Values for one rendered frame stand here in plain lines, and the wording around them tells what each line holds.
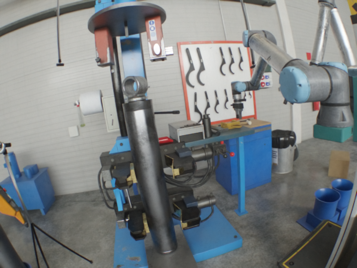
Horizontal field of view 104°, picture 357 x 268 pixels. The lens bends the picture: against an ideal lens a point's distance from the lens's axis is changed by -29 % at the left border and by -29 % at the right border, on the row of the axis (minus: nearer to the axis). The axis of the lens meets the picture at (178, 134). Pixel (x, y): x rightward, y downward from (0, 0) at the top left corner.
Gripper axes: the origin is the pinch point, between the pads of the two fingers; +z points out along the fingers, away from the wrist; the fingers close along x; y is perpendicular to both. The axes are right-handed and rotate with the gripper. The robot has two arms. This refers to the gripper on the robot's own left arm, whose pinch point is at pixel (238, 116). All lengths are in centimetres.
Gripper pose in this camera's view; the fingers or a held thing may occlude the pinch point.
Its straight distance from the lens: 191.7
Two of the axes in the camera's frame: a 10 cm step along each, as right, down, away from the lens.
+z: 1.4, 9.7, 2.0
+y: -9.6, 1.8, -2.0
